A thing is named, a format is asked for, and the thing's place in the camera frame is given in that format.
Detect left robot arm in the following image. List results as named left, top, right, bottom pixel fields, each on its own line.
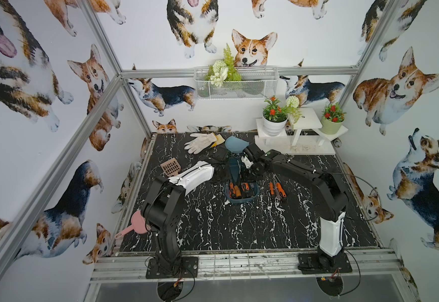
left=140, top=147, right=233, bottom=279

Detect white work glove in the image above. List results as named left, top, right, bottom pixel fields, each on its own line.
left=184, top=133, right=217, bottom=154

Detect green potted red flowers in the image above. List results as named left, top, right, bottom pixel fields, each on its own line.
left=320, top=103, right=346, bottom=135

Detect white wire wall basket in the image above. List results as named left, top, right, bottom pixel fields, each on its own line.
left=194, top=66, right=279, bottom=100

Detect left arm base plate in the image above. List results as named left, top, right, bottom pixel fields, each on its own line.
left=146, top=257, right=199, bottom=279

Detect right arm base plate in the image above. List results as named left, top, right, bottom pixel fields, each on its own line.
left=297, top=252, right=353, bottom=274

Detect white stepped stand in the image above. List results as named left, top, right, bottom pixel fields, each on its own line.
left=255, top=108, right=348, bottom=156

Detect orange screwdriver left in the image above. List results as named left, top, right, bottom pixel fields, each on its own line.
left=231, top=185, right=242, bottom=199

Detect green white artificial plant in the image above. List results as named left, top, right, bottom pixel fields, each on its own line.
left=205, top=44, right=242, bottom=88

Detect white potted red flowers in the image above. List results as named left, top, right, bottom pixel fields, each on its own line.
left=262, top=96, right=301, bottom=137

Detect brown slotted scoop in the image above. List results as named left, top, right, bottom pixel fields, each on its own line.
left=160, top=158, right=181, bottom=177

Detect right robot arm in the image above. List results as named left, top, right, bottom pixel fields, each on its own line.
left=243, top=143, right=349, bottom=270

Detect teal storage box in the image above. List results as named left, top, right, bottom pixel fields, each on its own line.
left=224, top=156, right=260, bottom=205

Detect blue plastic dustpan scoop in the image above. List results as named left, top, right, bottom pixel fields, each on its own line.
left=225, top=136, right=250, bottom=154

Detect yellow cloth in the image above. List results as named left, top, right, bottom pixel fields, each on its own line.
left=211, top=134, right=225, bottom=148

